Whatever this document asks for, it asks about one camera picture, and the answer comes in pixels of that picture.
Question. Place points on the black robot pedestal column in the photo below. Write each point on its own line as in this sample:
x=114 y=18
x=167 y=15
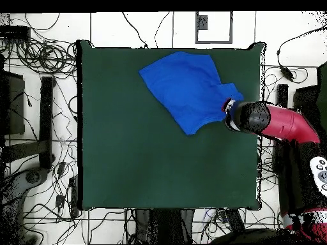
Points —
x=163 y=227

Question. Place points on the grey square floor frame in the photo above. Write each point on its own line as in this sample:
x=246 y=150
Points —
x=201 y=23

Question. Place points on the black power strip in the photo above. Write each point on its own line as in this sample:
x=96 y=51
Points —
x=74 y=196
x=235 y=219

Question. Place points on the small black adapter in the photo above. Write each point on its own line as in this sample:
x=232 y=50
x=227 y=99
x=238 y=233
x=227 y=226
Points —
x=59 y=201

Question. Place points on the black electronics box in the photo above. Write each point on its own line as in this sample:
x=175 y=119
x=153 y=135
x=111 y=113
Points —
x=14 y=32

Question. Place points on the long black stand bar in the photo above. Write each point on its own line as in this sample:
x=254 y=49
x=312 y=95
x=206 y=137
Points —
x=282 y=94
x=46 y=122

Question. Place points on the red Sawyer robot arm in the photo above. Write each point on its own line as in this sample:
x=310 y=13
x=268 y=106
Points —
x=286 y=125

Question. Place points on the grey stand foot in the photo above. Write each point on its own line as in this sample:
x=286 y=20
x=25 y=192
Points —
x=15 y=188

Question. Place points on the dark green table cloth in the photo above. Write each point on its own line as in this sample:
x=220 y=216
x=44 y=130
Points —
x=127 y=153

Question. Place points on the blue shirt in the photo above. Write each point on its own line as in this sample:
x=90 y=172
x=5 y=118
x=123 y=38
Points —
x=189 y=89

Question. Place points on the black power adapter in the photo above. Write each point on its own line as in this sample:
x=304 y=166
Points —
x=286 y=72

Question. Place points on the black cabinet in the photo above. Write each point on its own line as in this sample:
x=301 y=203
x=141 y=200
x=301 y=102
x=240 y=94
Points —
x=307 y=102
x=15 y=107

